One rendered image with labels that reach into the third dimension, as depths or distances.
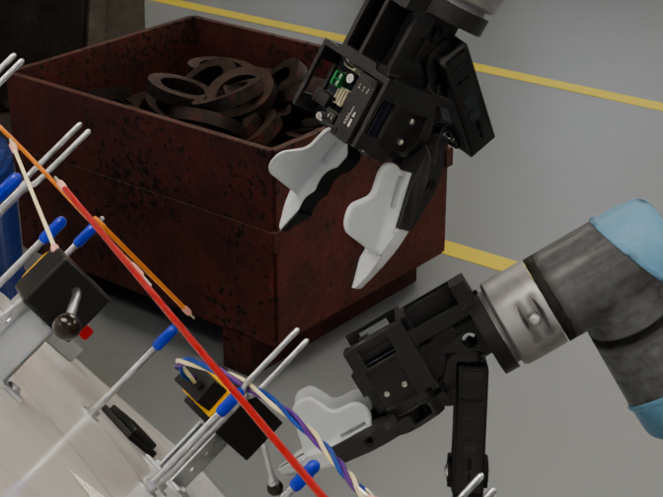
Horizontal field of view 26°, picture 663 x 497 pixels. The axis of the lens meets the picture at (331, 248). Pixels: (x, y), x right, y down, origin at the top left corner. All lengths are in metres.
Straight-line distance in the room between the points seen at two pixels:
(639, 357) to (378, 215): 0.27
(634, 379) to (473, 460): 0.14
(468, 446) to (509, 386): 2.24
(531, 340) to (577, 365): 2.38
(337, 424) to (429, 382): 0.08
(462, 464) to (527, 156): 3.65
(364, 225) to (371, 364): 0.19
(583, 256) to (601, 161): 3.66
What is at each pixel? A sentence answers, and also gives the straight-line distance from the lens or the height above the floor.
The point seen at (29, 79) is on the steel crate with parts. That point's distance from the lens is 3.65.
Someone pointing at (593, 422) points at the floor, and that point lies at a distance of 3.29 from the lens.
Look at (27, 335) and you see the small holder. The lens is 0.76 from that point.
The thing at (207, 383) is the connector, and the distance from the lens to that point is 1.04.
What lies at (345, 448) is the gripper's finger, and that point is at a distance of 1.15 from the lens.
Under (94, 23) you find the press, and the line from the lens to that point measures 4.80.
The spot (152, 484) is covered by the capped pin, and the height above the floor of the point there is 1.18.
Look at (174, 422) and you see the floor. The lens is 3.25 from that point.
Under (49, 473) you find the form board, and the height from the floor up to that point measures 1.33.
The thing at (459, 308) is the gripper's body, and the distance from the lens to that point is 1.14.
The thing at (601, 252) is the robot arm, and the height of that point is 1.22.
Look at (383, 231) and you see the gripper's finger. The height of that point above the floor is 1.28.
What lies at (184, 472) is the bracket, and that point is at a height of 1.09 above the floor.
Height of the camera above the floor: 1.69
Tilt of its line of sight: 25 degrees down
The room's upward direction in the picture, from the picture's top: straight up
